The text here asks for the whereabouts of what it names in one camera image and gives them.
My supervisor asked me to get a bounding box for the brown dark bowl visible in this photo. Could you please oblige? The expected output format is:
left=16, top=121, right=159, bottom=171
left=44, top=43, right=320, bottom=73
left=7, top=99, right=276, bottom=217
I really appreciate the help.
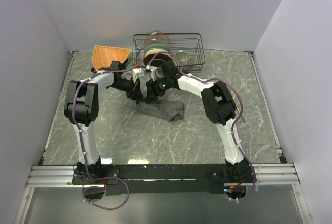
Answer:
left=143, top=53, right=172, bottom=67

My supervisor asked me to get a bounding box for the black wire dish rack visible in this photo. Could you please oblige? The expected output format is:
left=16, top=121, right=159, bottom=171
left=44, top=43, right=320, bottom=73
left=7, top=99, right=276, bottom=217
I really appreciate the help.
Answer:
left=129, top=33, right=206, bottom=73

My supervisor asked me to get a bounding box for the woven orange wicker tray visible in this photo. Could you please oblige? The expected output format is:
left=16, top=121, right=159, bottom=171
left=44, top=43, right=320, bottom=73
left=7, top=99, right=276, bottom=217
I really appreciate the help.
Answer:
left=92, top=45, right=130, bottom=71

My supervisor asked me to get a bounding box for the striped grey ceramic cup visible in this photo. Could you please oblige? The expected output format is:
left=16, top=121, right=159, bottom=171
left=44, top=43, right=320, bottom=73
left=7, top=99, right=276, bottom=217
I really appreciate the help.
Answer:
left=173, top=50, right=190, bottom=67

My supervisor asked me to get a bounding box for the green plate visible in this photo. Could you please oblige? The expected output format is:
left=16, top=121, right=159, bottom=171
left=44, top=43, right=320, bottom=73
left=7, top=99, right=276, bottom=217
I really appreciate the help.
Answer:
left=145, top=43, right=170, bottom=53

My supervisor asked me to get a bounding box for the grey cloth napkin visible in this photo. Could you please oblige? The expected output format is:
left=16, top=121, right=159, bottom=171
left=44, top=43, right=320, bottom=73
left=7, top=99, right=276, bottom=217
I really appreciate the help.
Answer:
left=135, top=100, right=185, bottom=122

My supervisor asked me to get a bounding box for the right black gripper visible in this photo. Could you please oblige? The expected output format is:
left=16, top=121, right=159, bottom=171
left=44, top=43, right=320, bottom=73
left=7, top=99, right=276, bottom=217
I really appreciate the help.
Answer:
left=146, top=76, right=171, bottom=104

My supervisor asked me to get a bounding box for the copper fork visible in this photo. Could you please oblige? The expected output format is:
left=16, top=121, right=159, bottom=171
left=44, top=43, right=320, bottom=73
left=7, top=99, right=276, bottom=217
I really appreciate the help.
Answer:
left=237, top=106, right=246, bottom=124

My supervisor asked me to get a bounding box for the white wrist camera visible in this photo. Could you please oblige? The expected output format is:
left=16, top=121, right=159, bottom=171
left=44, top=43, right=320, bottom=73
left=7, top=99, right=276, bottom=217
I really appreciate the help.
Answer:
left=146, top=65, right=158, bottom=81
left=132, top=66, right=145, bottom=83

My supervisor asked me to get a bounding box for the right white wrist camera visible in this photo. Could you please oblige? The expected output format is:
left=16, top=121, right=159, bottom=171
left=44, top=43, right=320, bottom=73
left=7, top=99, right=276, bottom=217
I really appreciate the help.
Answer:
left=146, top=65, right=158, bottom=81

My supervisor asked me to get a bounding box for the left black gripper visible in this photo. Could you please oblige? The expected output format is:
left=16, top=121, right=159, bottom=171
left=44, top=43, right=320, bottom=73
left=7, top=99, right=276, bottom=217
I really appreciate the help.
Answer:
left=110, top=77, right=145, bottom=102

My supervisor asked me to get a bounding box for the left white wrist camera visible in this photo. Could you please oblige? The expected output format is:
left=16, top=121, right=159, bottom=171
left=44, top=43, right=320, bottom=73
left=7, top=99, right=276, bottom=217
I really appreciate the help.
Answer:
left=132, top=66, right=145, bottom=83

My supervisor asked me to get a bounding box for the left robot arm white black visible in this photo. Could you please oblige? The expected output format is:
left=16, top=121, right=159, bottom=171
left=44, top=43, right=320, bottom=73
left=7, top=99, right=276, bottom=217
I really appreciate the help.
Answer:
left=64, top=61, right=144, bottom=184

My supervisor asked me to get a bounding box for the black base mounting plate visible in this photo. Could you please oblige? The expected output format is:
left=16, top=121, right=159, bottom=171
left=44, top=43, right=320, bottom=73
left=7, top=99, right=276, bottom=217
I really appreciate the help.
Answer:
left=72, top=163, right=256, bottom=196

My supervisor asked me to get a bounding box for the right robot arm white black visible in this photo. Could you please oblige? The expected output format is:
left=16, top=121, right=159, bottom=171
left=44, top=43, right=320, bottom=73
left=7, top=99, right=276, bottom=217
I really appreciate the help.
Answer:
left=146, top=61, right=251, bottom=182

